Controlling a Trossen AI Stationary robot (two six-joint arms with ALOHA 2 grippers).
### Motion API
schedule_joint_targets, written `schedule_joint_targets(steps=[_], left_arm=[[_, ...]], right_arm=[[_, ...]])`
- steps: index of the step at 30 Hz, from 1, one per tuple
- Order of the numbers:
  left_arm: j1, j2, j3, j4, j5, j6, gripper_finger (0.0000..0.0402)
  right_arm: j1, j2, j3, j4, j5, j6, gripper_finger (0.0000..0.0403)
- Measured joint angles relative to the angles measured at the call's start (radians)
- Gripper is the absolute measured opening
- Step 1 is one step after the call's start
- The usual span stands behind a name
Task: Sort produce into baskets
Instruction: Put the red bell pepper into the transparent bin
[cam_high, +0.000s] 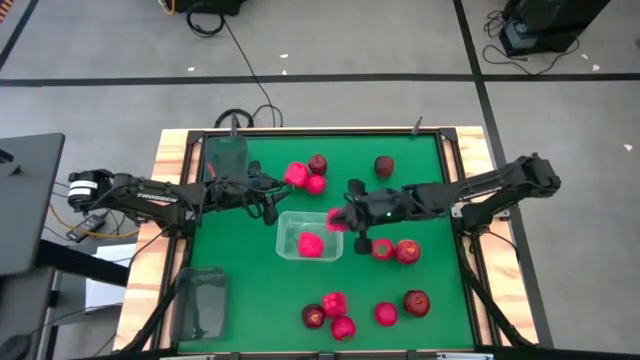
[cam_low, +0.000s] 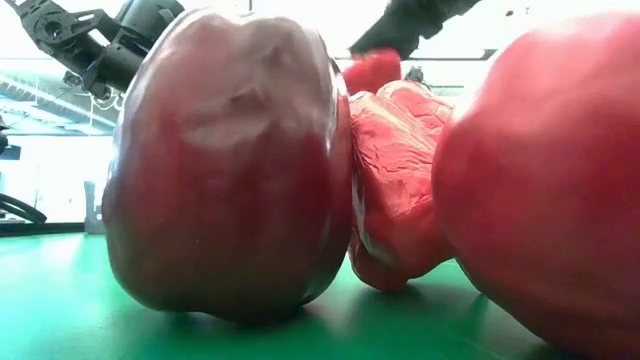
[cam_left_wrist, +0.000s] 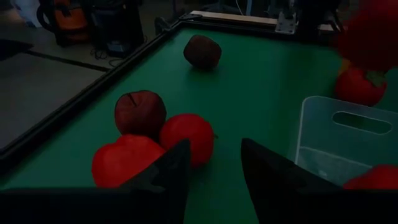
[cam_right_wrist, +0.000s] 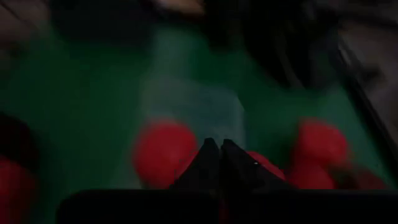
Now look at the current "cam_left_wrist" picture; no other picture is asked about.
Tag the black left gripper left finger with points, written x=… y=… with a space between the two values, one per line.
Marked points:
x=168 y=186

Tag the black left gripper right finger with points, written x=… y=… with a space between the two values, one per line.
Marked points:
x=280 y=193

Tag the dark red apple with stem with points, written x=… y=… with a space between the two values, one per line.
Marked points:
x=140 y=112

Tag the dark maroon apple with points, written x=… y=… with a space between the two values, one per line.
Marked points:
x=202 y=51

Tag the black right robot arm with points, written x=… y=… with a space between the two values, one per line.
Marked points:
x=314 y=18

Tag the clear plastic basket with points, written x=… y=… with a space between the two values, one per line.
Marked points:
x=320 y=130

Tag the black equipment box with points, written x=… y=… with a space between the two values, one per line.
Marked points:
x=118 y=25

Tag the orange and black machine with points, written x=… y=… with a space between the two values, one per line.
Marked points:
x=71 y=21

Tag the black aluminium table frame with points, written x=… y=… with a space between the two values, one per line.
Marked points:
x=62 y=116

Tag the small black frame clamp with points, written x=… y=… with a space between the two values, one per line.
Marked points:
x=161 y=25

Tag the silver metal mounting bracket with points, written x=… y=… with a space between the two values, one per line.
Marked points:
x=286 y=25

